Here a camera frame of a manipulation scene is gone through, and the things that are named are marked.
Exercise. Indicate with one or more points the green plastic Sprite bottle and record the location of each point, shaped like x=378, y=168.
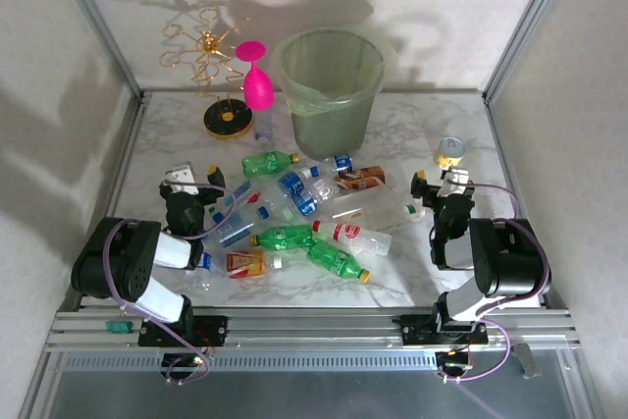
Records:
x=265, y=165
x=282, y=237
x=338, y=262

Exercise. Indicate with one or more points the aluminium mounting rail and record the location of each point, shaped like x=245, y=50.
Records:
x=314, y=328

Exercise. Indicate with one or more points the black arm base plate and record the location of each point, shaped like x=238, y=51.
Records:
x=211, y=328
x=417, y=328

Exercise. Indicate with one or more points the blue-capped clear water bottle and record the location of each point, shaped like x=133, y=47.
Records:
x=277, y=210
x=234, y=228

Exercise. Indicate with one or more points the pink plastic goblet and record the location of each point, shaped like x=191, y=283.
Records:
x=258, y=85

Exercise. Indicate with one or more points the clear bottle with red label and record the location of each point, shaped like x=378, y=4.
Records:
x=350, y=235

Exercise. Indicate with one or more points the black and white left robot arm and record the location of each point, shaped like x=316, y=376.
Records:
x=122, y=262

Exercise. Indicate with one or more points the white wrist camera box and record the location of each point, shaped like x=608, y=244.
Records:
x=180, y=176
x=457, y=181

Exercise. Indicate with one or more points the aluminium frame post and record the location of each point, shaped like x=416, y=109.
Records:
x=530, y=21
x=98, y=21

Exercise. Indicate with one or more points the small black circuit board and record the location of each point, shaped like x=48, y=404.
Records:
x=179, y=365
x=454, y=362

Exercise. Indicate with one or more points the orange red label bottle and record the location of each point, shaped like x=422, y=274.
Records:
x=245, y=263

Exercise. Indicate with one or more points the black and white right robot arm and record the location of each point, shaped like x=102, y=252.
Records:
x=510, y=262

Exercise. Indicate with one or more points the grey vented metal cover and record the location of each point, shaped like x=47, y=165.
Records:
x=294, y=394

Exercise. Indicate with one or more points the small yellow tin can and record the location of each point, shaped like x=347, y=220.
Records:
x=449, y=153

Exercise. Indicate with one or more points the aluminium table side rail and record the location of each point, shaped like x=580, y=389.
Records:
x=122, y=164
x=505, y=154

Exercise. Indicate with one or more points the white-capped blue label bottle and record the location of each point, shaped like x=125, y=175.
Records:
x=290, y=184

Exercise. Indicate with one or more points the large clear white-capped bottle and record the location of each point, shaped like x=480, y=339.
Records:
x=373, y=208

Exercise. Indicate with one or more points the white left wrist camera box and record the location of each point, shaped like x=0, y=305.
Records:
x=180, y=176

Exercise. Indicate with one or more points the blue-capped blue label bottle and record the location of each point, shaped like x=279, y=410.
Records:
x=341, y=163

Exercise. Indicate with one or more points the grey bin with green liner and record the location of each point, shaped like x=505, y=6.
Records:
x=329, y=115

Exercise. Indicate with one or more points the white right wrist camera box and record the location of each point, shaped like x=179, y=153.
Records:
x=457, y=181

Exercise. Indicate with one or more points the brown label drink bottle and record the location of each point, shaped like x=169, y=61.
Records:
x=360, y=177

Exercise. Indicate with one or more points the crushed clear blue label bottle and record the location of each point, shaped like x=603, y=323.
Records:
x=306, y=204

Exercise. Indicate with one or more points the small green connector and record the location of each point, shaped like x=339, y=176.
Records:
x=119, y=327

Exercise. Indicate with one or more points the small clear plastic bottle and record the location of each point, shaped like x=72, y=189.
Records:
x=263, y=125

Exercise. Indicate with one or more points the clear bottle with blue label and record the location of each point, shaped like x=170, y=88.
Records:
x=208, y=269

